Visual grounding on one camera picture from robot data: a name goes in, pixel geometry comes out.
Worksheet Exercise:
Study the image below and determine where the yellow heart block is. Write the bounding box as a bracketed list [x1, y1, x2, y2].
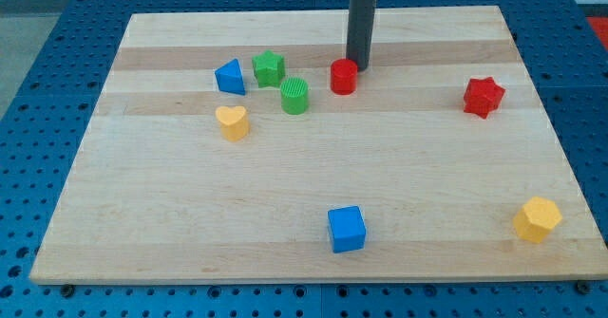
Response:
[215, 105, 250, 141]

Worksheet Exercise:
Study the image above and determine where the wooden board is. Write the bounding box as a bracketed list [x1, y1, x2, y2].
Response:
[29, 6, 607, 285]

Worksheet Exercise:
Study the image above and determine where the blue triangle block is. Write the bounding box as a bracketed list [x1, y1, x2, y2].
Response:
[215, 59, 246, 96]

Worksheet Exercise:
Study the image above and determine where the blue cube block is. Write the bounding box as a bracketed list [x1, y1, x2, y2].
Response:
[328, 206, 367, 253]

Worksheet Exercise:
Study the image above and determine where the green star block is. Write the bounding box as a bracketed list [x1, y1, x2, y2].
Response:
[252, 50, 285, 87]

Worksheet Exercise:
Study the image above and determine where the red star block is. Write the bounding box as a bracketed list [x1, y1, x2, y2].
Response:
[464, 77, 506, 120]

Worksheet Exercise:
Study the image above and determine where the green cylinder block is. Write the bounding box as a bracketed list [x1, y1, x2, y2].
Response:
[279, 77, 309, 115]

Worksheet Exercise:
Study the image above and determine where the red cylinder block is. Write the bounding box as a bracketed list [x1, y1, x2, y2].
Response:
[330, 58, 358, 95]

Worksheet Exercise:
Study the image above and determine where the yellow hexagon block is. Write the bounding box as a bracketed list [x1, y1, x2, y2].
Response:
[512, 196, 562, 244]

